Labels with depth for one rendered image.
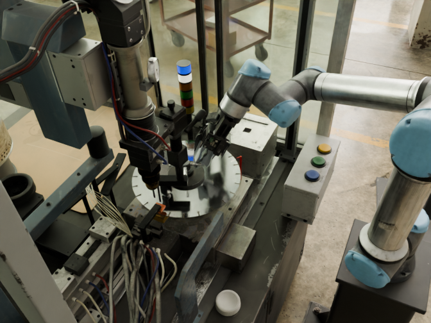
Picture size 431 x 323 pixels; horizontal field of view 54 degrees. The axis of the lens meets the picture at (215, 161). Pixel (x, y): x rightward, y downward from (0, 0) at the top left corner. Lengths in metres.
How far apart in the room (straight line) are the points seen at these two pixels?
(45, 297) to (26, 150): 1.37
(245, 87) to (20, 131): 1.15
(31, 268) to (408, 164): 0.67
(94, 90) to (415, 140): 0.62
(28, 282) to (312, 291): 1.80
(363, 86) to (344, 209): 1.52
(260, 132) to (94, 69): 0.79
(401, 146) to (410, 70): 3.01
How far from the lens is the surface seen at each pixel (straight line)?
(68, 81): 0.90
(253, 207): 1.45
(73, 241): 1.36
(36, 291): 0.51
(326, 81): 1.11
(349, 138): 2.99
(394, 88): 1.03
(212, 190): 1.24
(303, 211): 1.40
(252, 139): 1.49
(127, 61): 0.87
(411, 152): 0.86
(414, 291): 1.38
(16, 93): 1.18
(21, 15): 0.92
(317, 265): 2.26
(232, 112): 1.13
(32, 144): 1.88
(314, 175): 1.36
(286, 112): 1.06
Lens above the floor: 1.86
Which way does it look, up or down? 43 degrees down
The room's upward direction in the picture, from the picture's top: 2 degrees counter-clockwise
